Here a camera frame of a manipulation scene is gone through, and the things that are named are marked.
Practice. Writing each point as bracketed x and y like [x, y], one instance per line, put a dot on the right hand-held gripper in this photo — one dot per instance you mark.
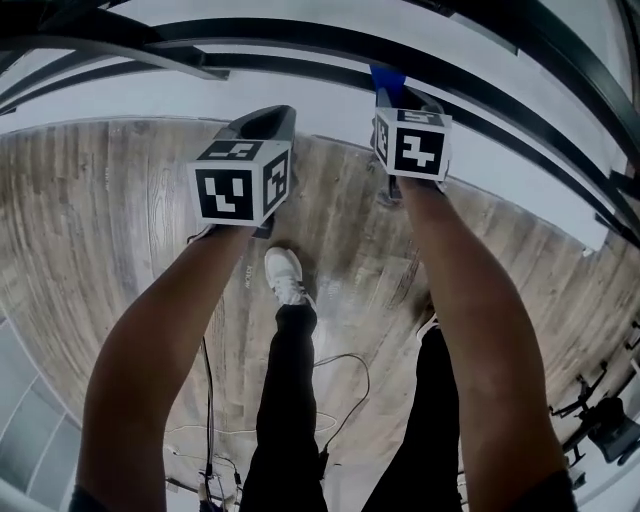
[420, 150]

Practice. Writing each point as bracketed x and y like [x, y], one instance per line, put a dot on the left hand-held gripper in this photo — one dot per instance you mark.
[225, 192]

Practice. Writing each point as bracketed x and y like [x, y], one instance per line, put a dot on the blue cloth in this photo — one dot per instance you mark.
[387, 80]

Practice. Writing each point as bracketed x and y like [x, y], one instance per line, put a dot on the wooden railing with black bars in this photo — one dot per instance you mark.
[565, 50]

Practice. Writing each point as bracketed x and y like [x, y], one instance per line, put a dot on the person's left forearm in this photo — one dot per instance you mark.
[145, 365]

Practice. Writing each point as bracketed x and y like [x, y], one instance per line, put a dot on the person's right forearm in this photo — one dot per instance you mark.
[490, 325]

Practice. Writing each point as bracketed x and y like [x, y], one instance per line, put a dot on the person's left white shoe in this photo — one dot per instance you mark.
[285, 275]

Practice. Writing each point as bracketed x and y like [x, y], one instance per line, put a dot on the person's white shoe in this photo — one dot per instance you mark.
[285, 275]
[427, 325]

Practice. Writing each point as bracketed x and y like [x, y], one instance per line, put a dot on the person's right white shoe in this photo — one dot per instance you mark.
[427, 325]

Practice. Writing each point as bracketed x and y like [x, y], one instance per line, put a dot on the person's black trousers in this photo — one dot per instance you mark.
[285, 400]

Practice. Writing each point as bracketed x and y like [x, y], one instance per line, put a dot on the black office chair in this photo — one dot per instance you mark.
[612, 430]

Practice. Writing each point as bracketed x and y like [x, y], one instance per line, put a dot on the person's black shirt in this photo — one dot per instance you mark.
[560, 492]

